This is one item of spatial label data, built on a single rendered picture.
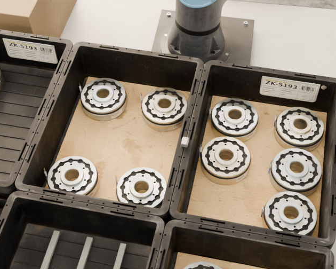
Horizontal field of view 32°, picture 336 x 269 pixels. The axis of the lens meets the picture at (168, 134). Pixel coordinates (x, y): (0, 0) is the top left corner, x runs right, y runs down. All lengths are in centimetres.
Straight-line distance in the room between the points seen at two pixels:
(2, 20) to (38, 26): 9
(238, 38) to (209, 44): 13
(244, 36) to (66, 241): 77
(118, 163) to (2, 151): 26
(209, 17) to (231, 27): 21
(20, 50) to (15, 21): 11
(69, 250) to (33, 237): 8
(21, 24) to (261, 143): 66
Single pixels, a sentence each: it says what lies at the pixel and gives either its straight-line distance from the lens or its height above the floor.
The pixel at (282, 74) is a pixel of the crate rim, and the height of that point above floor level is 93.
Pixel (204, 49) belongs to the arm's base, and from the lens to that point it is 152.
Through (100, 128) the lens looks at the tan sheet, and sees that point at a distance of 133.
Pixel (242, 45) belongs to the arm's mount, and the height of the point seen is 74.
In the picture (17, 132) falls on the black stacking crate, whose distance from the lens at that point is 136.
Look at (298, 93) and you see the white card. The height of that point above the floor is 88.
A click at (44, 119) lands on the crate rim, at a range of 124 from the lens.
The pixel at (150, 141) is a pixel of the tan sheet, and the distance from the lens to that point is 130.
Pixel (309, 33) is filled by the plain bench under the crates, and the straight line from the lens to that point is 174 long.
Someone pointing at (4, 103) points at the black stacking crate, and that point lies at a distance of 142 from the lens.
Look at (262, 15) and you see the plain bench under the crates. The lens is 177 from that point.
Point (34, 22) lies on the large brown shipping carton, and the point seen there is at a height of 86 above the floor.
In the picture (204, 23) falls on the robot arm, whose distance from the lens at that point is 148.
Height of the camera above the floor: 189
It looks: 54 degrees down
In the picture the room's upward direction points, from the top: 2 degrees counter-clockwise
